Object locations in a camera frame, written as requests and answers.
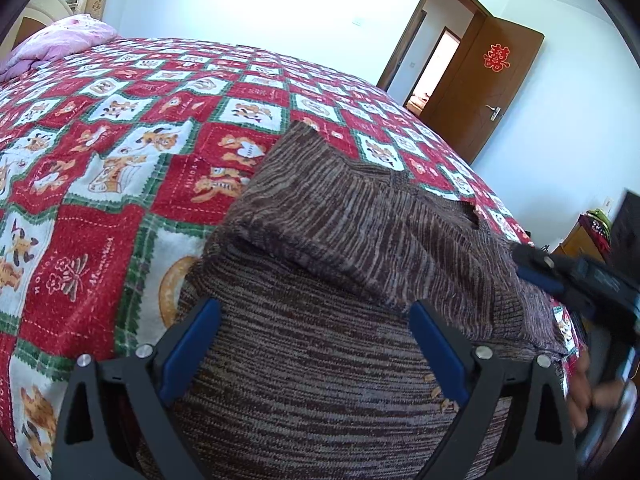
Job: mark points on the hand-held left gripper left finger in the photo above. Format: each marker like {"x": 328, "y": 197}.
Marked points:
{"x": 192, "y": 345}

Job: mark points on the brown wooden door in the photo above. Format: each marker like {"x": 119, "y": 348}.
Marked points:
{"x": 480, "y": 100}

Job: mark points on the person's right hand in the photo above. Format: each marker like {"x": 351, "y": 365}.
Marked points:
{"x": 582, "y": 390}

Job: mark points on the pink quilt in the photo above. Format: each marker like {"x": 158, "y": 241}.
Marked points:
{"x": 65, "y": 40}

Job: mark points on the cream wooden headboard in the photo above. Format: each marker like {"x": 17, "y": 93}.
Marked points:
{"x": 47, "y": 2}

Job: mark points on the wooden cabinet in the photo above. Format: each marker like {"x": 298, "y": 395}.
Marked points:
{"x": 575, "y": 247}

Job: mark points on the brown door frame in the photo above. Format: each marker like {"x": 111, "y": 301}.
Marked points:
{"x": 400, "y": 45}

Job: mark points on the red paper door decoration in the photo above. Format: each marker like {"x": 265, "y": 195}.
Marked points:
{"x": 496, "y": 57}

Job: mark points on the red white printed blanket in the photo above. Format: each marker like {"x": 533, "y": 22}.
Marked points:
{"x": 100, "y": 240}

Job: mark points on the red green cloth pile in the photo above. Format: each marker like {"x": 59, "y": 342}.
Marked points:
{"x": 596, "y": 227}

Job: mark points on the brown knit sweater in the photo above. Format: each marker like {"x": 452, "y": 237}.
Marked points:
{"x": 325, "y": 260}

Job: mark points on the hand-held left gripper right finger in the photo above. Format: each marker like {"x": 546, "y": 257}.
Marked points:
{"x": 437, "y": 347}

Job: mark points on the dark flat screen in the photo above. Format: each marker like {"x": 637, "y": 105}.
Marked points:
{"x": 625, "y": 230}

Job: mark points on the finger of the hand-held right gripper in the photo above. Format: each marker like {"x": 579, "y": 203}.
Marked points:
{"x": 542, "y": 281}
{"x": 532, "y": 256}

